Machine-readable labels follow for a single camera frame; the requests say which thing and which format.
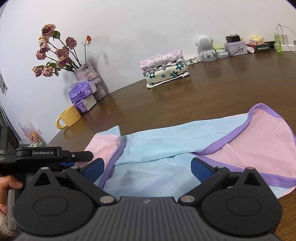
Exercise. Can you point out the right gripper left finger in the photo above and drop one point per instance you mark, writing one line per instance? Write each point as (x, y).
(84, 178)

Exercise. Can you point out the fuzzy pink vase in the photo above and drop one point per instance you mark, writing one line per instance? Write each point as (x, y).
(87, 73)

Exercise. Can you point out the purple tissue pack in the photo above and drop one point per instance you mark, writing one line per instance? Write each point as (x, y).
(81, 95)

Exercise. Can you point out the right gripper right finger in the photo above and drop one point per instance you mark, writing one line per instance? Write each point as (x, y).
(211, 178)

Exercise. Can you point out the folded floral clothes stack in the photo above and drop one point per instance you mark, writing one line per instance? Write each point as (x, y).
(164, 67)

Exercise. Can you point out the pink blue mesh jacket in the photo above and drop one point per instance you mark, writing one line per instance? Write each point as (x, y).
(157, 162)

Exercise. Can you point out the green white small boxes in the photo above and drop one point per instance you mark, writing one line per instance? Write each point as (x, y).
(221, 53)

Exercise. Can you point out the green liquid bottle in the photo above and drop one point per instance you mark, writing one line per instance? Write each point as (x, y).
(277, 44)

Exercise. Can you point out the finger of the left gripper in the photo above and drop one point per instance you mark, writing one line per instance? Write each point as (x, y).
(73, 157)

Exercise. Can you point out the black red box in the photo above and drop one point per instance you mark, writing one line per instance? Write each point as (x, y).
(265, 47)

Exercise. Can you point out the yellow ceramic mug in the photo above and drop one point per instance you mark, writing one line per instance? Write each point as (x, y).
(68, 117)

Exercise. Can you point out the white round robot toy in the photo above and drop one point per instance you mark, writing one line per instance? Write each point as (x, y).
(205, 48)

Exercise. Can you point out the pink artificial flower bouquet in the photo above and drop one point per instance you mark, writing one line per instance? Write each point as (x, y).
(61, 55)

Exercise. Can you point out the person left hand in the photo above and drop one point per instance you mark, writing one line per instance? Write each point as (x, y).
(6, 183)

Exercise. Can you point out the black small device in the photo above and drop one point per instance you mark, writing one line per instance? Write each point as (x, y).
(233, 38)

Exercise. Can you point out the yellow sticky note stack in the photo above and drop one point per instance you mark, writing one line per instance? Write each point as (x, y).
(256, 40)

